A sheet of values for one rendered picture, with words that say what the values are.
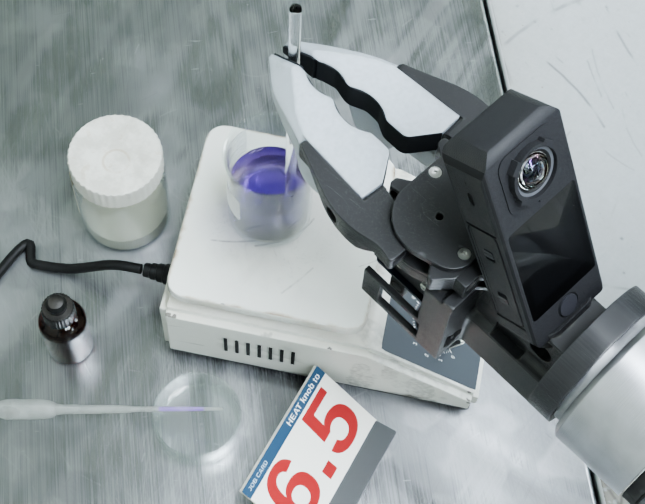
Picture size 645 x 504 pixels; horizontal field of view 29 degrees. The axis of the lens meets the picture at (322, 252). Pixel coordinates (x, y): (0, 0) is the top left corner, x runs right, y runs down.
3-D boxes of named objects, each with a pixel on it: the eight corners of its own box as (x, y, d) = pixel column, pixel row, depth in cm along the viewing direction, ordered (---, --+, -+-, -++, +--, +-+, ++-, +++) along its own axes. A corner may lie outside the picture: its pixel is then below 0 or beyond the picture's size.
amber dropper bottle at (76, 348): (97, 360, 80) (84, 318, 74) (50, 370, 80) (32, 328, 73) (90, 318, 81) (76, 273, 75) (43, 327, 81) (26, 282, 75)
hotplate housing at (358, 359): (498, 237, 85) (520, 180, 78) (471, 417, 80) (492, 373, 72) (180, 174, 86) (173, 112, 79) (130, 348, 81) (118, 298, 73)
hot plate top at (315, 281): (397, 164, 78) (399, 157, 78) (363, 339, 73) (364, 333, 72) (210, 128, 79) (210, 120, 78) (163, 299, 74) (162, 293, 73)
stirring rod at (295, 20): (296, 214, 74) (305, 5, 56) (289, 220, 74) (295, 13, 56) (289, 207, 74) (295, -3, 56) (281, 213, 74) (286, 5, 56)
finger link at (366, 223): (276, 176, 58) (414, 302, 56) (276, 160, 57) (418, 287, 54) (348, 117, 60) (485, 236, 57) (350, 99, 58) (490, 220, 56)
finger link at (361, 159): (230, 143, 64) (359, 260, 61) (226, 77, 59) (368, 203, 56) (274, 107, 65) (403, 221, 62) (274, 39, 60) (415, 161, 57)
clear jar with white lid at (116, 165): (187, 198, 86) (181, 137, 78) (142, 268, 83) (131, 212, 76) (111, 161, 87) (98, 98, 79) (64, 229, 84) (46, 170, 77)
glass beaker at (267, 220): (280, 271, 74) (283, 208, 67) (206, 224, 75) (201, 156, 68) (337, 198, 77) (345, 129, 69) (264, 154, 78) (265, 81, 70)
